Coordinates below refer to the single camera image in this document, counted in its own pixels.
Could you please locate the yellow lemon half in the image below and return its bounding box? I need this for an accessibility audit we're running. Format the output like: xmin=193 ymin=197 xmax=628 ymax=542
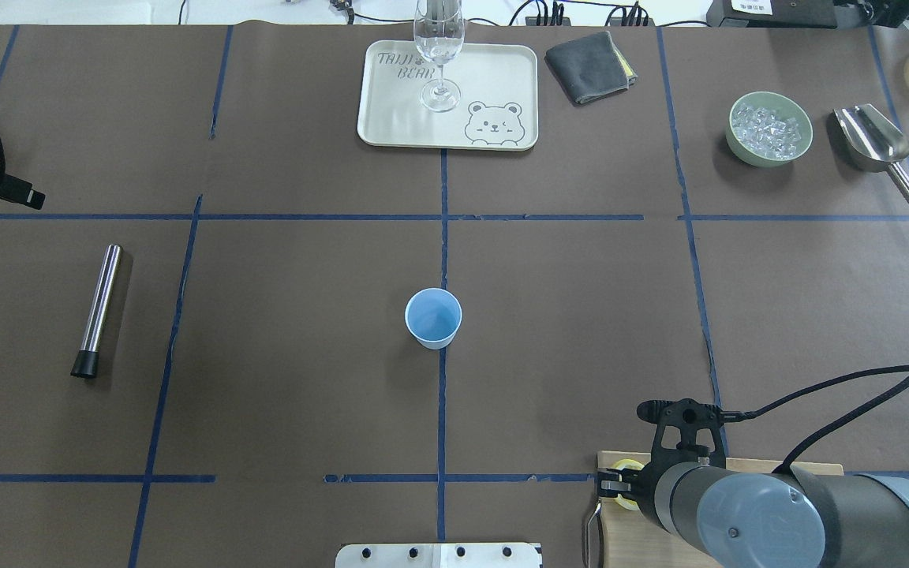
xmin=611 ymin=459 xmax=645 ymax=513

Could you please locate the bamboo cutting board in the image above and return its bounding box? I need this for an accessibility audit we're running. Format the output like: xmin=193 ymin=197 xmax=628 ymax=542
xmin=591 ymin=450 xmax=844 ymax=567

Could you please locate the cream bear serving tray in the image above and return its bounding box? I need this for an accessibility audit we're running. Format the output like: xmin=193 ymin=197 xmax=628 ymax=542
xmin=357 ymin=40 xmax=540 ymax=151

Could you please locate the light blue plastic cup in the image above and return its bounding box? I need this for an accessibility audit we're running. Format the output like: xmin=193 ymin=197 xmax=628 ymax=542
xmin=403 ymin=288 xmax=462 ymax=351

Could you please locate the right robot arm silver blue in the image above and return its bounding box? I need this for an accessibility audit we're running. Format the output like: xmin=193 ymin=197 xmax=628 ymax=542
xmin=583 ymin=398 xmax=909 ymax=567

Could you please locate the green bowl of ice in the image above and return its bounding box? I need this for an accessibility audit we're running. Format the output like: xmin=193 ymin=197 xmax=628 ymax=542
xmin=725 ymin=92 xmax=813 ymax=168

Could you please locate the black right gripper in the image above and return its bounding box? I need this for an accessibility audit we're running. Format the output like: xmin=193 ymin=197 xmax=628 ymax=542
xmin=597 ymin=399 xmax=723 ymax=503

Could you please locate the grey folded cloth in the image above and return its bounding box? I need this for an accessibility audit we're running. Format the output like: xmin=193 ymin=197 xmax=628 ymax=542
xmin=544 ymin=30 xmax=639 ymax=107

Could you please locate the clear wine glass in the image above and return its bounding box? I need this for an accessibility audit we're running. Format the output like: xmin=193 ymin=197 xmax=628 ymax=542
xmin=413 ymin=1 xmax=466 ymax=113

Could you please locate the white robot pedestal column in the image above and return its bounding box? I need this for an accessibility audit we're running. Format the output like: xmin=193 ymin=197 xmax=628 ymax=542
xmin=335 ymin=542 xmax=544 ymax=567

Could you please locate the steel muddler black tip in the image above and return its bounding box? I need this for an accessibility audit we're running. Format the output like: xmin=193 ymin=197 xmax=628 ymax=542
xmin=70 ymin=244 xmax=123 ymax=379

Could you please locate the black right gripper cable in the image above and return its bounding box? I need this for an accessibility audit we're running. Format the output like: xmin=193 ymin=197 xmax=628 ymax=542
xmin=719 ymin=364 xmax=909 ymax=474

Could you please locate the steel ice scoop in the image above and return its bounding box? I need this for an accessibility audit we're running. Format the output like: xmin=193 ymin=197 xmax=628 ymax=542
xmin=832 ymin=103 xmax=909 ymax=206

